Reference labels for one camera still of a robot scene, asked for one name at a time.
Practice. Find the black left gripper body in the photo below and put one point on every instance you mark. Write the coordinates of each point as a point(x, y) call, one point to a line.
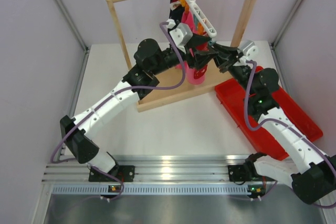
point(185, 55)

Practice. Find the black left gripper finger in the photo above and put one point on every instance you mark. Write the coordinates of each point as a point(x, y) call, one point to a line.
point(197, 40)
point(202, 58)

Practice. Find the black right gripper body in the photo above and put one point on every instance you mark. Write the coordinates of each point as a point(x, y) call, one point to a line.
point(240, 73)

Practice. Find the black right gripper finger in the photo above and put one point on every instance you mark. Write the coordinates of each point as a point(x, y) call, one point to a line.
point(222, 61)
point(226, 49)

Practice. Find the red patterned sock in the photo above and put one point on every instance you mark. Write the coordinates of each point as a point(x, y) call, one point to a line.
point(200, 73)

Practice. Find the pink towel sock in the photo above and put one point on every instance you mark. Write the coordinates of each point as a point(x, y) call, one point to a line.
point(188, 19)

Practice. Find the white clip hanger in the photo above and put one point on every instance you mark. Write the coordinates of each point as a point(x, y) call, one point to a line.
point(208, 27)

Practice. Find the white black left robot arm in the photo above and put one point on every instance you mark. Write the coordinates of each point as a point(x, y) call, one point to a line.
point(78, 132)

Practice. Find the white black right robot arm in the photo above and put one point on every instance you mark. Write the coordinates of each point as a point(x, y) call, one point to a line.
point(312, 175)

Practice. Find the teal middle clothes peg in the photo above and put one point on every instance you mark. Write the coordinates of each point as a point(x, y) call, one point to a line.
point(195, 21)

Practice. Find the red plastic tray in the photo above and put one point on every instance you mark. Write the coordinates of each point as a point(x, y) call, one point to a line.
point(231, 94)

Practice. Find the black christmas sock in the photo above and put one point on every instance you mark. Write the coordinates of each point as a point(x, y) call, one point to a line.
point(176, 10)

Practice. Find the wooden clothes rack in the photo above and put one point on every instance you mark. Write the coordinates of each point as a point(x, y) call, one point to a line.
point(186, 90)

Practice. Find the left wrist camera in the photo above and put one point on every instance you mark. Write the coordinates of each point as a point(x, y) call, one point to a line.
point(181, 34)

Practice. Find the aluminium mounting rail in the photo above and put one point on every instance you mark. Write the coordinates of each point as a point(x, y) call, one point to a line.
point(208, 169)

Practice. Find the perforated cable duct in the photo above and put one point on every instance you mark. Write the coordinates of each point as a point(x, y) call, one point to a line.
point(159, 189)

